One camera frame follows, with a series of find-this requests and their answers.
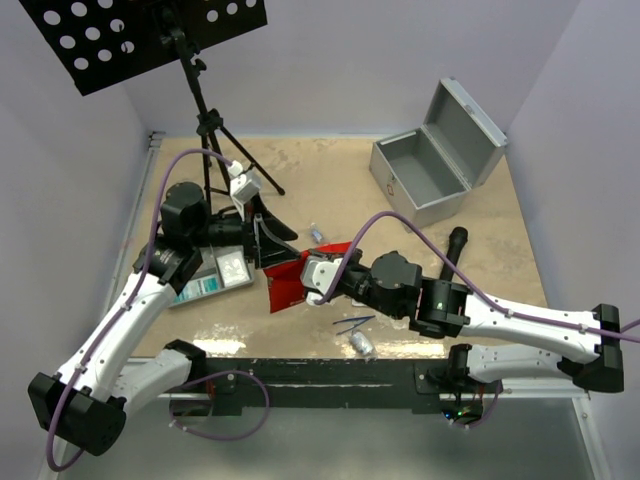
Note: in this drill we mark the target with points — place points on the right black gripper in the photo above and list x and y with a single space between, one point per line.
358 255

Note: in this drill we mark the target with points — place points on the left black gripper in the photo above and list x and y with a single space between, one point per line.
270 246

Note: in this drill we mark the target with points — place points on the blue plastic tweezers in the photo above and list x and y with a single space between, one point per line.
352 323

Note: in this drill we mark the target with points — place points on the white gauze pad packet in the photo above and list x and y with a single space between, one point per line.
233 269

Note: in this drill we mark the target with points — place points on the grey compartment tray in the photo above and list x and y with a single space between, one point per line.
209 268

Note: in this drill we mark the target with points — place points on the red first aid pouch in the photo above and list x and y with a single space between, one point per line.
285 287

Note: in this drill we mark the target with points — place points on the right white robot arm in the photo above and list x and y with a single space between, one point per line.
581 346

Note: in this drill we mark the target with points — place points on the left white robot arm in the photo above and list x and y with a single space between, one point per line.
87 401

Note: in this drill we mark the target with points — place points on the bandage roll in plastic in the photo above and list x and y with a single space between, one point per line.
316 234

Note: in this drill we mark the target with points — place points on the black flashlight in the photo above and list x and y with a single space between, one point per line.
457 240

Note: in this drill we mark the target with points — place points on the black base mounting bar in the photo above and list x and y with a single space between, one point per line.
417 385

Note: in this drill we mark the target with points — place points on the grey metal case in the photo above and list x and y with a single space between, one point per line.
425 173

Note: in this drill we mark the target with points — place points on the black perforated music stand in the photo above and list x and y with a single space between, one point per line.
104 43

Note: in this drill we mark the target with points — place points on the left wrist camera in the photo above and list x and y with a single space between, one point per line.
244 187

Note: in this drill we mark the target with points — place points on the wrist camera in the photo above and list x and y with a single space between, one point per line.
244 187
317 276

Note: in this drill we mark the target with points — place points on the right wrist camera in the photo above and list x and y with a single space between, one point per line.
317 276

